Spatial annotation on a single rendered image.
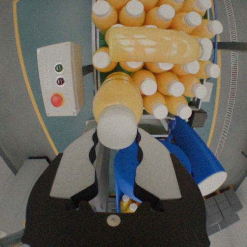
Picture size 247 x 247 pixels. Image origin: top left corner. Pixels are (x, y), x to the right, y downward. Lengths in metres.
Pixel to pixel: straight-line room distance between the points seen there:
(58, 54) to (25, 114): 1.77
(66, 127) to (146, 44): 1.65
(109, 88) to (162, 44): 0.13
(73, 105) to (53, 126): 1.54
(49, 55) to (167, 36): 0.27
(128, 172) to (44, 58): 0.41
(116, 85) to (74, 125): 1.59
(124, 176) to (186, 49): 0.37
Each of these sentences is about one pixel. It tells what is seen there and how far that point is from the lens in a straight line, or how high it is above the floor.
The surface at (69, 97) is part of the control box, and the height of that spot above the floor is 1.10.
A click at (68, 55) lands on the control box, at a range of 0.34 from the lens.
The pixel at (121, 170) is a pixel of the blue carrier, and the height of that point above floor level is 1.13.
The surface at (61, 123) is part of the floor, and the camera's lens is 1.79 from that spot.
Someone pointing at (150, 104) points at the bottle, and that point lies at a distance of 0.36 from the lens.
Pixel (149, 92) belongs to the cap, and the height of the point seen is 1.11.
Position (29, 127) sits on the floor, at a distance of 2.15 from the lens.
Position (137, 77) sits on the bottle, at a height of 1.07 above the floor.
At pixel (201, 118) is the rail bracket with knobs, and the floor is 1.00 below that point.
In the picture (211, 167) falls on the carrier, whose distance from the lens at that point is 0.92.
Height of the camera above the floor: 1.41
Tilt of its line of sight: 61 degrees down
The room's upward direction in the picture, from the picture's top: 179 degrees clockwise
